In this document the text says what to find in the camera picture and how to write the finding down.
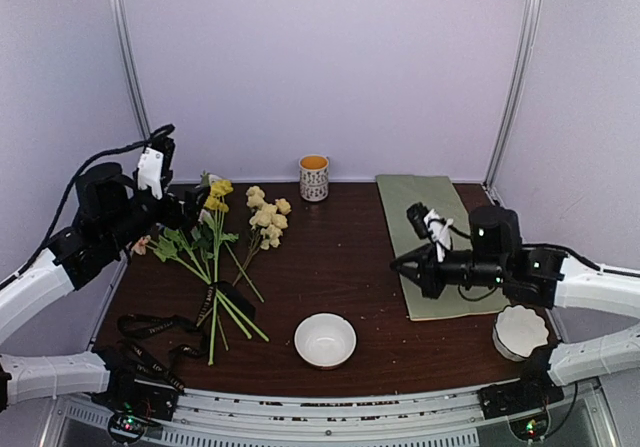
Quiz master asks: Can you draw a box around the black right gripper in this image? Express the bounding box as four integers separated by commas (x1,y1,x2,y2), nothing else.
390,241,508,300

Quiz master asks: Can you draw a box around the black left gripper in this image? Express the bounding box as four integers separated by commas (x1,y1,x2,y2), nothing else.
103,178,211,253

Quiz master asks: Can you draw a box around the pink fake flower stem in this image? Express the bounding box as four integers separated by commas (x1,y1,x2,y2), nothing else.
132,227,270,342

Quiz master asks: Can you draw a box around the yellow fake flower stem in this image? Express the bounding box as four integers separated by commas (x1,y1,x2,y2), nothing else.
197,174,240,366

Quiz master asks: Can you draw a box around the green wrapping paper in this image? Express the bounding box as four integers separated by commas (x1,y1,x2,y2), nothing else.
376,175,509,322

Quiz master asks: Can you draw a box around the white round bowl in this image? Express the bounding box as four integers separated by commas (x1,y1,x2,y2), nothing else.
293,313,358,370

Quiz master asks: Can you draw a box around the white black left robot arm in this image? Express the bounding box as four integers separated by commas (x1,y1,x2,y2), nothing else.
1,124,208,411

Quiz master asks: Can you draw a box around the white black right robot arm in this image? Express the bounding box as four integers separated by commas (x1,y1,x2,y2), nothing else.
390,203,639,409

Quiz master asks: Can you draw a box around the cream fake flower bunch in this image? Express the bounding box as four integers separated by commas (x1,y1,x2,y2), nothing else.
227,185,292,303

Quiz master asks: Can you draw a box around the black printed ribbon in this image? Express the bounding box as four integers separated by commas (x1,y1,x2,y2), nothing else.
117,281,256,394

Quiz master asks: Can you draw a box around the white scalloped bowl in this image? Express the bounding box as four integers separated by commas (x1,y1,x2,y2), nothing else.
492,305,549,362

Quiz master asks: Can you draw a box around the patterned cup yellow inside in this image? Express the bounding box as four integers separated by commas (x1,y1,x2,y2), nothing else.
299,155,329,202

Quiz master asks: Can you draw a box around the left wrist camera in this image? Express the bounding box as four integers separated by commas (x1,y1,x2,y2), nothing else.
135,137,175,200

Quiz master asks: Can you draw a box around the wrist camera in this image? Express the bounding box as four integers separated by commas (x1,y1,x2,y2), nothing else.
406,202,453,263
135,137,175,200

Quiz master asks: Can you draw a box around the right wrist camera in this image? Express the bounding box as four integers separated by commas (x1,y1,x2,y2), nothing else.
406,202,453,263

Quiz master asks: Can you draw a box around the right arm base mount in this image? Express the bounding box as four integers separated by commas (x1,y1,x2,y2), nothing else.
477,373,565,443

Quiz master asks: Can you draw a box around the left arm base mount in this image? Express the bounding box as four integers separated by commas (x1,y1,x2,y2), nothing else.
90,343,185,444

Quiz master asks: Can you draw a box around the aluminium front rail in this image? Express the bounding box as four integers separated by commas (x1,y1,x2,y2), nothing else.
49,381,616,447

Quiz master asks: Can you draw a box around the left aluminium frame post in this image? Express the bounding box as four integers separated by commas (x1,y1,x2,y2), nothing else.
109,0,151,139

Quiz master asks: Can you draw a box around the aluminium frame post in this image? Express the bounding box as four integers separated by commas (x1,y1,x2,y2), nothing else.
483,0,543,192
109,0,151,139

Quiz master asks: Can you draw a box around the right aluminium frame post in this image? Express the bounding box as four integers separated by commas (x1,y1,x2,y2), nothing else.
483,0,543,192

